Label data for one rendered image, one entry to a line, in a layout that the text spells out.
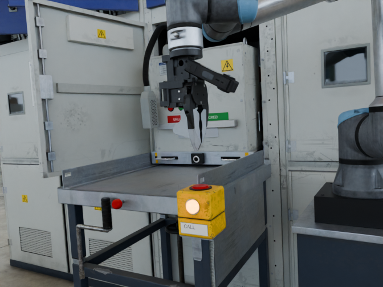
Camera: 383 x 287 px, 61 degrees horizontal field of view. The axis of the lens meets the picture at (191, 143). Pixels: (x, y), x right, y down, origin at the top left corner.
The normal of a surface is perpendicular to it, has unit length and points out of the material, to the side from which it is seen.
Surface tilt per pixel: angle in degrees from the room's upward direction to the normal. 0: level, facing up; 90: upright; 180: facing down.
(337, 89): 90
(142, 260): 90
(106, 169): 90
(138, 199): 90
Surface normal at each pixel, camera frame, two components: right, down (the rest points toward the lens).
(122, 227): -0.47, 0.09
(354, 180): -0.67, -0.22
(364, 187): -0.37, -0.23
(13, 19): 0.12, 0.07
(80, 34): 0.73, 0.01
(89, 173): 0.88, -0.01
